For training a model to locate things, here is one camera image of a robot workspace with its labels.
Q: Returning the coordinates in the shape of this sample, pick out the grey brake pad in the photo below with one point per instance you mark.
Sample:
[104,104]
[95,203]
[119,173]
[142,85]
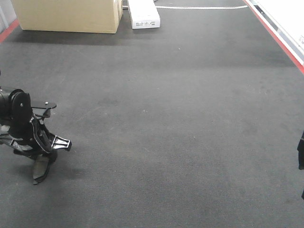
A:
[40,169]

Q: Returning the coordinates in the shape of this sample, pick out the black conveyor belt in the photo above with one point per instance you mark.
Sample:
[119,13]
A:
[194,124]

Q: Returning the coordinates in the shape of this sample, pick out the white long carton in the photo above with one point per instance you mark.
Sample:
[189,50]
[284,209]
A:
[143,14]

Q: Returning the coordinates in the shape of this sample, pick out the large cardboard box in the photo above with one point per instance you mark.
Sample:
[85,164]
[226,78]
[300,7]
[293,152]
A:
[88,16]

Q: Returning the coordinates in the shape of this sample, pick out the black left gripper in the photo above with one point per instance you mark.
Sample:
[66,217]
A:
[24,131]

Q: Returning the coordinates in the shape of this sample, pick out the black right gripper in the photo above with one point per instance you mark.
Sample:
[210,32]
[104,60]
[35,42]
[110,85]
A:
[300,149]

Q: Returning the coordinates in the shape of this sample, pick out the red conveyor frame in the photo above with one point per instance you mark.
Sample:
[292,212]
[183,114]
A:
[280,38]

